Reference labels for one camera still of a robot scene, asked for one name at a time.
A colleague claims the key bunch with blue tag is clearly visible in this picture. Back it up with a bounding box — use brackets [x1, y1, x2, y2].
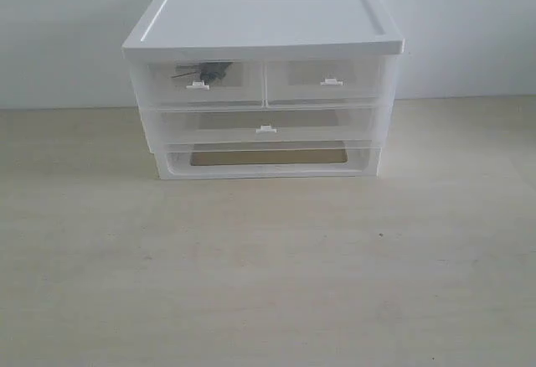
[172, 62, 233, 85]

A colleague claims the clear bottom wide drawer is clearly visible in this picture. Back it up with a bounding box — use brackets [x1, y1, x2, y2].
[154, 142, 382, 180]

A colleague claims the white plastic drawer cabinet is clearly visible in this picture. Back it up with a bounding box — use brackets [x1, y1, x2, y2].
[122, 0, 405, 158]

